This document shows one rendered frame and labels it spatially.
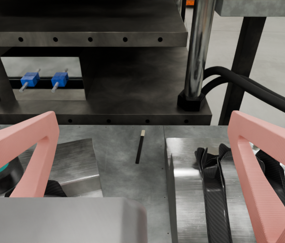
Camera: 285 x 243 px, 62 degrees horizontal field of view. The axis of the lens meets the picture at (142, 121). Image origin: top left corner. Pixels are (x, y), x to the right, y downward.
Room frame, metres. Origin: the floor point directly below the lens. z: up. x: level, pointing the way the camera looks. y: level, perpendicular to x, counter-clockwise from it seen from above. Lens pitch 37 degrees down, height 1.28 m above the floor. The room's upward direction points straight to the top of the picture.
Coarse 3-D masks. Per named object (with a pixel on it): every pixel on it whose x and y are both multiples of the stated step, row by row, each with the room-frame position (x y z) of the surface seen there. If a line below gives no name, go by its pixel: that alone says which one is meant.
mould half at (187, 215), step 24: (168, 144) 0.45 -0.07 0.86; (192, 144) 0.45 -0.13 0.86; (216, 144) 0.45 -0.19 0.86; (168, 168) 0.37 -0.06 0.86; (192, 168) 0.30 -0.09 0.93; (168, 192) 0.33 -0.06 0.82; (192, 192) 0.26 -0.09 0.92; (240, 192) 0.26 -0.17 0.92; (192, 216) 0.22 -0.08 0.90; (240, 216) 0.22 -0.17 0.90; (192, 240) 0.19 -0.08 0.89; (240, 240) 0.19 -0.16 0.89
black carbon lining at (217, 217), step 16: (224, 144) 0.34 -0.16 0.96; (208, 160) 0.37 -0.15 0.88; (272, 160) 0.32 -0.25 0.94; (208, 176) 0.33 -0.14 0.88; (272, 176) 0.30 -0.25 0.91; (208, 192) 0.26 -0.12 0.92; (224, 192) 0.26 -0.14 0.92; (208, 208) 0.24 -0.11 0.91; (224, 208) 0.24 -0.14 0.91; (208, 224) 0.21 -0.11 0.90; (224, 224) 0.22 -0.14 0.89; (208, 240) 0.19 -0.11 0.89; (224, 240) 0.19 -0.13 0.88
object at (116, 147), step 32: (0, 128) 0.59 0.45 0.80; (64, 128) 0.59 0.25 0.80; (96, 128) 0.59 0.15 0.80; (128, 128) 0.59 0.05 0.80; (160, 128) 0.59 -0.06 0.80; (192, 128) 0.59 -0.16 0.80; (224, 128) 0.59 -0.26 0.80; (96, 160) 0.45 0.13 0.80; (128, 160) 0.45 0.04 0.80; (160, 160) 0.45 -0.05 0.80; (128, 192) 0.35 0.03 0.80; (160, 192) 0.35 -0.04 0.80; (160, 224) 0.27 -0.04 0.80
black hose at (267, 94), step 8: (208, 72) 0.77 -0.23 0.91; (216, 72) 0.74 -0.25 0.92; (224, 72) 0.71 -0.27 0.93; (232, 72) 0.70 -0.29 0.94; (232, 80) 0.68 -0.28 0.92; (240, 80) 0.66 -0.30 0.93; (248, 88) 0.63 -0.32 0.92; (256, 88) 0.63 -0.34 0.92; (256, 96) 0.61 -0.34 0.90; (264, 96) 0.60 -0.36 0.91
